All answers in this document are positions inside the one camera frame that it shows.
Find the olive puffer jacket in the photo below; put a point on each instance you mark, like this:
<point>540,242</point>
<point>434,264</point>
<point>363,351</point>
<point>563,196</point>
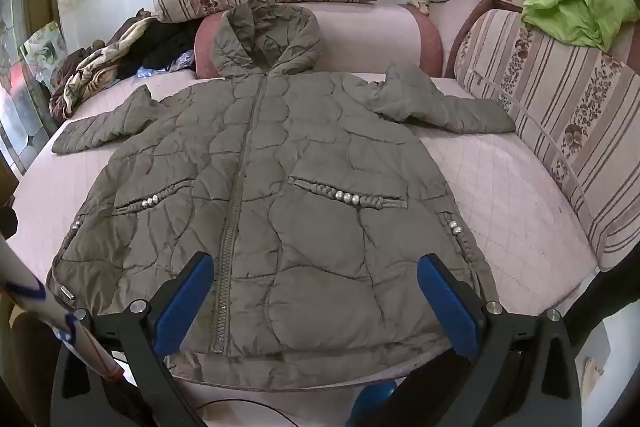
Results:
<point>300,187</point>

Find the pink bolster cushion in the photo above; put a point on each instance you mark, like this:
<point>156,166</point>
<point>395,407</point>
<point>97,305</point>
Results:
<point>380,37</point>

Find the brown and beige blanket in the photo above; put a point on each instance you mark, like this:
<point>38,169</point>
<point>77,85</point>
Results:
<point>90,67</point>

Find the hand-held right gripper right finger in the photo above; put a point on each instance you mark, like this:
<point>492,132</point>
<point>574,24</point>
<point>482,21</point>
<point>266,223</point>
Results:
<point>448,307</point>

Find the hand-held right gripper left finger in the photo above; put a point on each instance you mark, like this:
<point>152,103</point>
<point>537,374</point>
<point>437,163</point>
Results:
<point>182,302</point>

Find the blue round object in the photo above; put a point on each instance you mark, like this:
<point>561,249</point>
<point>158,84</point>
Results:
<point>372,402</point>

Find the floral picture panel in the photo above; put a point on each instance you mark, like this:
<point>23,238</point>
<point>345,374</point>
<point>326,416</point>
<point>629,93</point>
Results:
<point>45,49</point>

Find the black clothes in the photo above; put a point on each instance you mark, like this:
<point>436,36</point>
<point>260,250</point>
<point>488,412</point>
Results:
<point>160,42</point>

